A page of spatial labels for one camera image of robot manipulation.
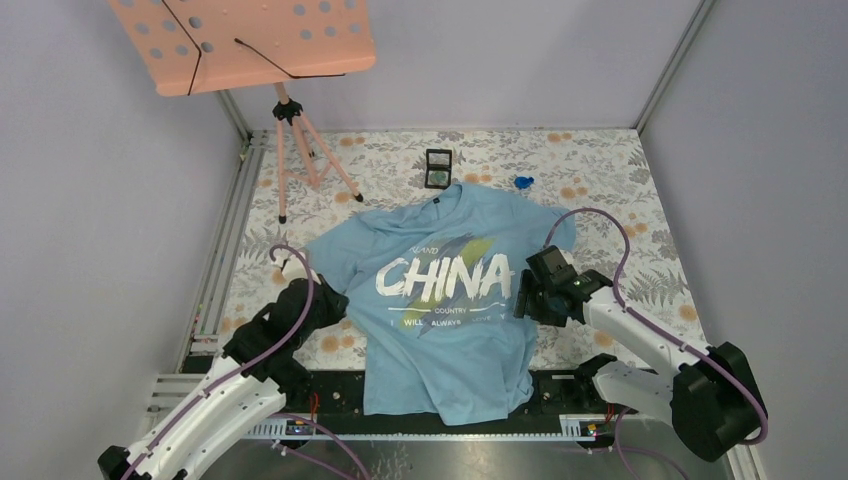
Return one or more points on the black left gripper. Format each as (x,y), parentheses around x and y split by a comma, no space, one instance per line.
(336,304)

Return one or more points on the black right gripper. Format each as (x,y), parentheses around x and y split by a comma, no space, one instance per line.
(529,285)

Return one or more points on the light blue printed t-shirt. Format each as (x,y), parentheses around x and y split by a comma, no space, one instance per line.
(440,278)

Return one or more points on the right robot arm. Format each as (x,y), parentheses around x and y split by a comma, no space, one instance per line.
(706,394)

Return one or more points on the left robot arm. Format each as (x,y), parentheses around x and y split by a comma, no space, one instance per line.
(255,376)

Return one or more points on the black square brooch box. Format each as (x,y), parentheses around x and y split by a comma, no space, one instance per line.
(438,168)

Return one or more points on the small blue plastic piece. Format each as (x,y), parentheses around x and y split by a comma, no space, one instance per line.
(523,182)

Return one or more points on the floral patterned table mat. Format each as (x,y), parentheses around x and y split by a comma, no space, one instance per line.
(602,175)

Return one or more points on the pink music stand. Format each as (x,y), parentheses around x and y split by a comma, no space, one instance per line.
(194,47)

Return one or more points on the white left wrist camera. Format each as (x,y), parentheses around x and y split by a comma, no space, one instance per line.
(287,266)

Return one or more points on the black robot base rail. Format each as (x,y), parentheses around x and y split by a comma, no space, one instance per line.
(458,392)

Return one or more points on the slotted white cable duct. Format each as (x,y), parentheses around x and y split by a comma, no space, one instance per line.
(426,427)

